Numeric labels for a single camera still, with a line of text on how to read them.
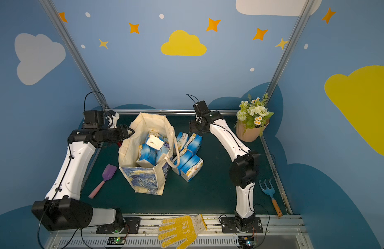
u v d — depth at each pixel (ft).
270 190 2.83
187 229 2.40
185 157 2.96
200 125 2.10
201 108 2.23
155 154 2.96
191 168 2.82
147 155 2.70
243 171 1.65
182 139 3.20
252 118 2.78
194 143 3.16
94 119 1.85
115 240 2.31
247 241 2.32
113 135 2.13
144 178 2.31
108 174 2.97
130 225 2.46
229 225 2.45
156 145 2.83
